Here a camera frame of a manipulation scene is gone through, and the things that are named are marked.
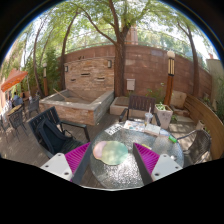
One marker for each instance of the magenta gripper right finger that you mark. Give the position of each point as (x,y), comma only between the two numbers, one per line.
(157,162)

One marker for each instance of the black backpack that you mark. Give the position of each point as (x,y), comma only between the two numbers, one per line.
(52,139)

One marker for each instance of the open book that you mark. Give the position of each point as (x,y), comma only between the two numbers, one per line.
(152,129)

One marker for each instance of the square concrete planter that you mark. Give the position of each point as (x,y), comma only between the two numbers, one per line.
(164,114)

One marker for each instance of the stone fountain basin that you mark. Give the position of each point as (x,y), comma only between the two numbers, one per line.
(80,112)

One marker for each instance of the orange patio umbrella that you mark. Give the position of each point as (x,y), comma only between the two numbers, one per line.
(14,78)

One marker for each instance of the wooden lamp post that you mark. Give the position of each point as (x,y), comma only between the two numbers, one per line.
(171,73)
(45,79)

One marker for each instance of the wooden lamp post left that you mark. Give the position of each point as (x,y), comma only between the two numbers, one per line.
(45,79)

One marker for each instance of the grey electrical box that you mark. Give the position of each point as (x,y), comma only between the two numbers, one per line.
(131,84)

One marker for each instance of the printed paper sheet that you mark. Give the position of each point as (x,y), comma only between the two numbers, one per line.
(113,129)

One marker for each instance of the wooden lamp post right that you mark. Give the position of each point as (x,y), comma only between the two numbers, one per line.
(171,73)

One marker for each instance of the black chair with backpack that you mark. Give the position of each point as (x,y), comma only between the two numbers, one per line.
(53,117)

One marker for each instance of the curved wooden bench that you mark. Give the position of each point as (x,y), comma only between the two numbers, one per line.
(199,111)

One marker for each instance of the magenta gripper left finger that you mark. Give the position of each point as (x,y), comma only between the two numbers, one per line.
(70,166)

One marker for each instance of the plastic cup with straw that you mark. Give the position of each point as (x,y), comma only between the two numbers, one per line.
(148,117)

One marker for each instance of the round glass patio table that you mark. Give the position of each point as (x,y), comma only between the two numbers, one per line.
(127,175)

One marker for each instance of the dark wooden slat chair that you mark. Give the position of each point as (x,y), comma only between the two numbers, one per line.
(140,103)

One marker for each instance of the metal mesh chair right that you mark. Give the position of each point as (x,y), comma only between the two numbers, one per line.
(199,149)

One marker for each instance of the black chair far left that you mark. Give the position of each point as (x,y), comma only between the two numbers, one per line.
(16,120)

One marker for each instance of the large tree trunk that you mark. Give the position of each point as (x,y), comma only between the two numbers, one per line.
(116,14)

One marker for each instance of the green marker pen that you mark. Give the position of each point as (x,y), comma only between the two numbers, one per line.
(173,139)

